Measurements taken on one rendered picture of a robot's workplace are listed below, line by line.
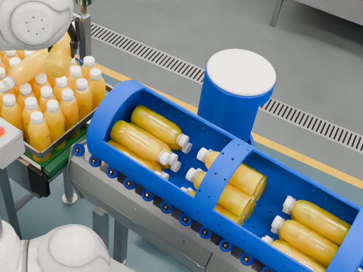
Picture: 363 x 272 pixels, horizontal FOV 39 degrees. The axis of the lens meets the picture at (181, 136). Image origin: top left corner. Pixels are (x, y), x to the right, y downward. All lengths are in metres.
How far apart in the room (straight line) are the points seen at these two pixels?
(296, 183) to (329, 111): 2.02
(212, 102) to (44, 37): 1.31
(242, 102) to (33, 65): 0.78
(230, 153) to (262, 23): 2.84
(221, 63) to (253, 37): 2.00
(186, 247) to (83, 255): 0.64
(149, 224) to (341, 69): 2.58
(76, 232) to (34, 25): 0.52
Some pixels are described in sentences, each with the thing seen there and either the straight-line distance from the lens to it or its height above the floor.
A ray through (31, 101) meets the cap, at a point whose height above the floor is 1.10.
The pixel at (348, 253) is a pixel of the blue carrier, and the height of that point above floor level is 1.21.
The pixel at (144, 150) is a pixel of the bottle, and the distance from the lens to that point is 1.58.
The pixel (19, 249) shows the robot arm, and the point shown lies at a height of 1.31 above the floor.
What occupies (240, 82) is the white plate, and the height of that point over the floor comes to 1.04.
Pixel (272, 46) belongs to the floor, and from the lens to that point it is 4.03.
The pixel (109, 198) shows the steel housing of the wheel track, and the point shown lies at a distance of 1.81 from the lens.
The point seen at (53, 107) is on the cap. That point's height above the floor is 1.10.
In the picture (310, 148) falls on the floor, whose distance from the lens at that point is 3.33.
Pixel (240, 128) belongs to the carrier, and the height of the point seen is 0.85.
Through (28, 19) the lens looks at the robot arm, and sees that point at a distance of 0.80.
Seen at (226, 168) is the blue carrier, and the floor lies 1.22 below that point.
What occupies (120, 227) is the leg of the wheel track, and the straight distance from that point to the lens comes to 2.33.
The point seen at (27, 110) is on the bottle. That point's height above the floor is 1.07.
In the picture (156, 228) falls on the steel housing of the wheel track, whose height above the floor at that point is 0.86.
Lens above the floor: 2.33
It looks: 47 degrees down
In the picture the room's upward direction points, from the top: 9 degrees clockwise
